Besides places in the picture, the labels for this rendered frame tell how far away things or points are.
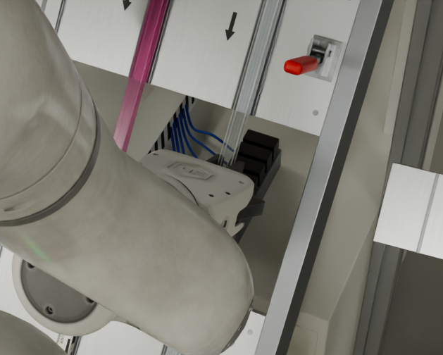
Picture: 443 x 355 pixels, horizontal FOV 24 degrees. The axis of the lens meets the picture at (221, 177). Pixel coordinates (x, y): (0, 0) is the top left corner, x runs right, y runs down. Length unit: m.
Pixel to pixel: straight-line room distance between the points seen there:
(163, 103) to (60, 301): 0.78
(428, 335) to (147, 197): 1.47
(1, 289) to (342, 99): 0.41
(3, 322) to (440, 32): 0.91
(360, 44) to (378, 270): 0.61
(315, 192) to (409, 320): 1.12
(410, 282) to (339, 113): 1.19
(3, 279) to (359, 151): 0.59
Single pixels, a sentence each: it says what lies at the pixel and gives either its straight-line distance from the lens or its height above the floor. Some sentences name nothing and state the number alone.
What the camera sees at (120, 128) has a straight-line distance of 1.01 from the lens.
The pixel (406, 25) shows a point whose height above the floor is 0.82.
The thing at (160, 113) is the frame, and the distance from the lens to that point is 1.44.
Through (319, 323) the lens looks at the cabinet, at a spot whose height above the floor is 0.61.
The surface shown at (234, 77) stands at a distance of 0.98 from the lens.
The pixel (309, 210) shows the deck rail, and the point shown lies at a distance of 0.95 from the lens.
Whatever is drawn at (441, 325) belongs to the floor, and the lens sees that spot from 2.06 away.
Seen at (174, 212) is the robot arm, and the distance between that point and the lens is 0.62.
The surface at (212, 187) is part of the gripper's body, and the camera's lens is 0.86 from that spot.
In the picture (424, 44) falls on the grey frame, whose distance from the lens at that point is 1.19.
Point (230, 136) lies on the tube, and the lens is 0.97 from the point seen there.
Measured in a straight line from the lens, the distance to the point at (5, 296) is 1.09.
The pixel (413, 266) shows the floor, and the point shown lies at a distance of 2.13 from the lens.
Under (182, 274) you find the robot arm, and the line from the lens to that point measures 0.62.
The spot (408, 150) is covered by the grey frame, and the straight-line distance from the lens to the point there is 1.31.
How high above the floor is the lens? 1.68
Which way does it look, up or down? 49 degrees down
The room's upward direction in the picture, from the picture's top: straight up
